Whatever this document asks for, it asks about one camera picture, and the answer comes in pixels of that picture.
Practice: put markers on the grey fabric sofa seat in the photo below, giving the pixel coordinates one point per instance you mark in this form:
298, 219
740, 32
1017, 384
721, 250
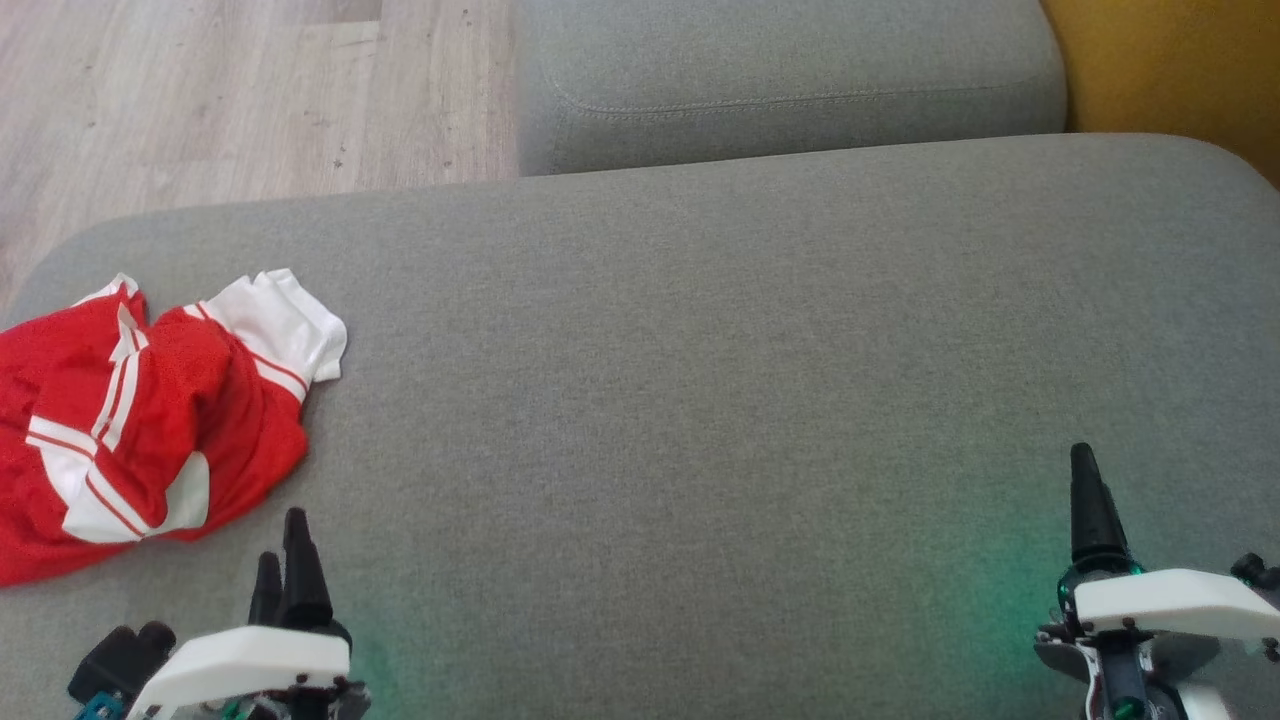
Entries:
700, 400

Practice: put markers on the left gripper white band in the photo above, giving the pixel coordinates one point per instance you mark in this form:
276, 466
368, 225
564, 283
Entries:
250, 655

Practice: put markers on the yellow fabric cushion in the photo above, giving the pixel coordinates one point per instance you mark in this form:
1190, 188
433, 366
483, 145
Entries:
1180, 70

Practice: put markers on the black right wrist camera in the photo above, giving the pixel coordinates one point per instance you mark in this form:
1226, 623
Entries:
1255, 572

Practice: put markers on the red shorts with white stripe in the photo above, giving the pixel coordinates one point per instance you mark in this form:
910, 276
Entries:
40, 555

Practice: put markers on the grey sofa cushion with seam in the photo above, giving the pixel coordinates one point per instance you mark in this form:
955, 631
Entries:
780, 70

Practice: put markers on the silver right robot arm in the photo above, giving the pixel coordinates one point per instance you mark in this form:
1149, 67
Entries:
1210, 705

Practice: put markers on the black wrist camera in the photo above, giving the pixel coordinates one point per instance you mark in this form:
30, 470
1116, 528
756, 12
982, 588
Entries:
120, 655
1255, 572

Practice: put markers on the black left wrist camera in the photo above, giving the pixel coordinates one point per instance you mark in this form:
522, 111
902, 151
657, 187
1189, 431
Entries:
120, 655

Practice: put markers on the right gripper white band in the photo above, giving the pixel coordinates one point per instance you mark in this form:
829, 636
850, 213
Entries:
1170, 605

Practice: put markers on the red white basketball jersey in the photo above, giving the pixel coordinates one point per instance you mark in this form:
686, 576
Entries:
280, 320

